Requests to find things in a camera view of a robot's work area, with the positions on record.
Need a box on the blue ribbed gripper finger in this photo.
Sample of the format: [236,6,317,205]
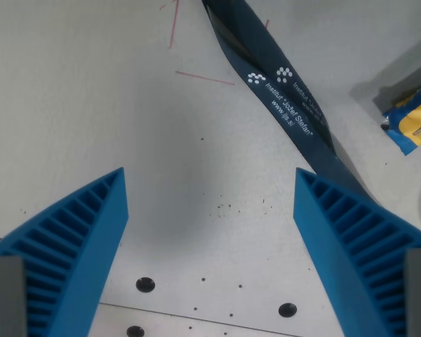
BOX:
[0,166,130,337]
[293,167,421,337]

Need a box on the blue and yellow bag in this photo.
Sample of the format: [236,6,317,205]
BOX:
[380,93,421,157]

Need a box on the dark blue printed lanyard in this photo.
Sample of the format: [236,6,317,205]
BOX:
[200,0,377,204]

